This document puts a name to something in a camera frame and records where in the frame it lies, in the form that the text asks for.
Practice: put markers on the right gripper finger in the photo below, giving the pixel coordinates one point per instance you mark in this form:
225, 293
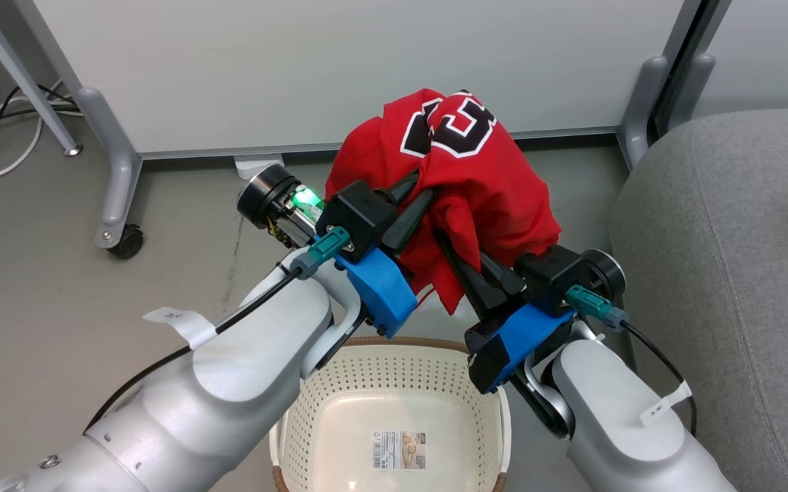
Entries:
503, 277
472, 283

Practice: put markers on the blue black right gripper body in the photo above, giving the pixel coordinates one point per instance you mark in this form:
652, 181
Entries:
513, 342

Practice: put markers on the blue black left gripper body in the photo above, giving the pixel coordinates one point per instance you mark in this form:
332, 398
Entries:
380, 294

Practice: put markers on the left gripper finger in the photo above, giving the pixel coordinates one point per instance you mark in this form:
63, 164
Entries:
400, 190
407, 222

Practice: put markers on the red basketball jersey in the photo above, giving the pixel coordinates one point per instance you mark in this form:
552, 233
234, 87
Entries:
476, 178

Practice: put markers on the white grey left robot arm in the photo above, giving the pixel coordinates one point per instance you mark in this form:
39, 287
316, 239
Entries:
229, 383

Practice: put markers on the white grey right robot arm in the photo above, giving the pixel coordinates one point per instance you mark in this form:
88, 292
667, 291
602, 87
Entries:
612, 424

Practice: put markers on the grey fabric sofa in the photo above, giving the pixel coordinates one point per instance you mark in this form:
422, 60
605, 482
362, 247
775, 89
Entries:
742, 273

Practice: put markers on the cream perforated laundry basket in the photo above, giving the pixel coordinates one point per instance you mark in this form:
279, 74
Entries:
394, 383

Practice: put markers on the large white partition panel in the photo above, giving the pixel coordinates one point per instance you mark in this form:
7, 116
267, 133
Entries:
332, 68

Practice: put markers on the white power adapter box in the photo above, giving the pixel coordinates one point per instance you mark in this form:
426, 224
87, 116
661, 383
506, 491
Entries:
257, 166

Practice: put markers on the printed basket label sticker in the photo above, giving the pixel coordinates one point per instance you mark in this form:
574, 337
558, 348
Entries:
399, 449

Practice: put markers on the short grey partition foot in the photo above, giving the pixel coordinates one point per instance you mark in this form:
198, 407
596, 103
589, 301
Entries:
640, 109
694, 89

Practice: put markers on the black caster wheel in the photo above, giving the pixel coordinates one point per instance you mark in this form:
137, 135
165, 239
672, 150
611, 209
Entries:
127, 242

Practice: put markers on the grey partition foot with caster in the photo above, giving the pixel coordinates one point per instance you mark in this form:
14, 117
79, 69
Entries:
117, 171

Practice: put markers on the narrow white partition panel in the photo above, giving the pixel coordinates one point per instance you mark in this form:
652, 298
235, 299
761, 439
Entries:
769, 55

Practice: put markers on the grey metal table leg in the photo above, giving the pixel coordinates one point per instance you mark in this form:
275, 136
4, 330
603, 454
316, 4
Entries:
24, 75

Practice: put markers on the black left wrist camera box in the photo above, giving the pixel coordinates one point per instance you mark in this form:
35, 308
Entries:
359, 219

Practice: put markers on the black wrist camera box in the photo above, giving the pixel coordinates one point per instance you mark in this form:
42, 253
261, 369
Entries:
554, 280
359, 219

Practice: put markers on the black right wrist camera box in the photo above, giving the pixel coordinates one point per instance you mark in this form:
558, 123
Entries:
554, 280

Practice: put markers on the teal left camera connector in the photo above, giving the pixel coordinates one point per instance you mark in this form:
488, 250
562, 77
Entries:
322, 251

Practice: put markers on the teal camera connector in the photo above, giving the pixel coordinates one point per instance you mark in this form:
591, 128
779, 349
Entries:
595, 307
322, 251

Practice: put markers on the teal right camera connector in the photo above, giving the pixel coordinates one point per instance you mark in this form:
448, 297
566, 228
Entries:
595, 307

